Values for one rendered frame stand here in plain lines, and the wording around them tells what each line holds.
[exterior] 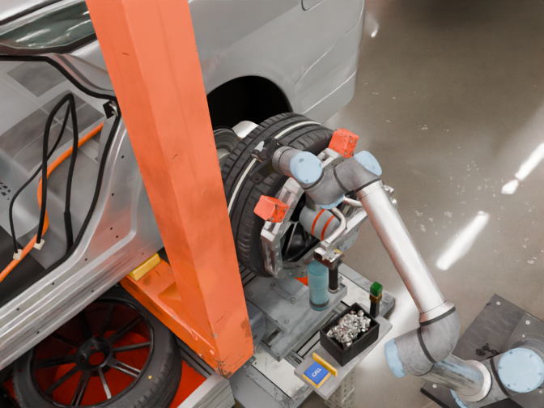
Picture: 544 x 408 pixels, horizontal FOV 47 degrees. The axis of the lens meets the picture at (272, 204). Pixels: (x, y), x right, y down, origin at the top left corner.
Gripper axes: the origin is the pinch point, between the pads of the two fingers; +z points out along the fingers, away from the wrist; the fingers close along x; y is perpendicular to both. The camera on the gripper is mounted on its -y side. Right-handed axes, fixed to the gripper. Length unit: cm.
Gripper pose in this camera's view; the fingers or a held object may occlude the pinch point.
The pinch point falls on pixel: (252, 155)
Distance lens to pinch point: 221.3
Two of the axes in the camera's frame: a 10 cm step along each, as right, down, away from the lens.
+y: 5.9, -8.0, 1.1
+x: -6.7, -5.5, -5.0
